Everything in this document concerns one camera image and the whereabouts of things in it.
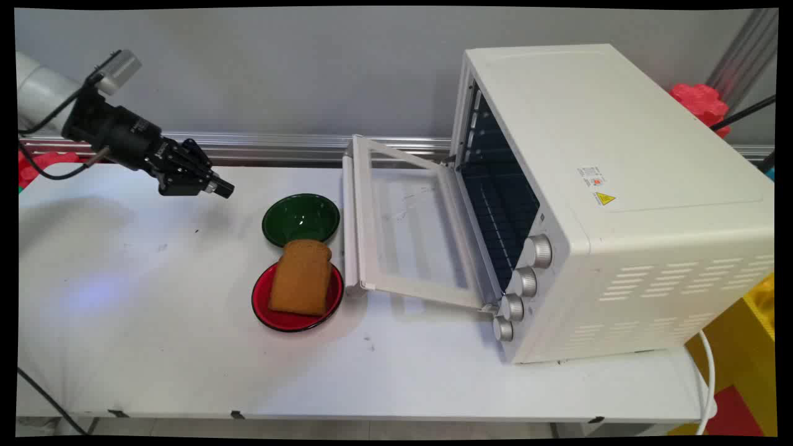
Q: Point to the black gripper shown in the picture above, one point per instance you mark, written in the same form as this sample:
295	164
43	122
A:
118	133

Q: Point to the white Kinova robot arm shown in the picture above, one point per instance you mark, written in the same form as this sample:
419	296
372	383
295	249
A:
38	93

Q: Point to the green bowl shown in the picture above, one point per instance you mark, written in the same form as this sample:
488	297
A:
300	217

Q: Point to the brown bread slice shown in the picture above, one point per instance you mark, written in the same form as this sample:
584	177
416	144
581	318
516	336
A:
300	279

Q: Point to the red plate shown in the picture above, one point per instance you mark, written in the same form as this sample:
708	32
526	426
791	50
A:
291	321

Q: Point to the silver oven knob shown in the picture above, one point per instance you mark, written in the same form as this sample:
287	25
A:
539	251
524	282
512	307
503	329

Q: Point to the white toaster oven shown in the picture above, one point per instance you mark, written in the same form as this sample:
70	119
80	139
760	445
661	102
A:
650	186

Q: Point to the red bumpy plastic object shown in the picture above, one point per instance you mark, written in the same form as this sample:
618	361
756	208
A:
700	102

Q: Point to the yellow box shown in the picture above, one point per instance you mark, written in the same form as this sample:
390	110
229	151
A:
737	347

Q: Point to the aluminium rail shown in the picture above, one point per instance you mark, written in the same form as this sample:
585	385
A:
279	145

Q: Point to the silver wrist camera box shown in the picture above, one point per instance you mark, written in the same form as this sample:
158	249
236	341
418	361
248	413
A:
119	69

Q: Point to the aluminium profile post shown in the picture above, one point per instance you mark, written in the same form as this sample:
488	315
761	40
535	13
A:
743	56

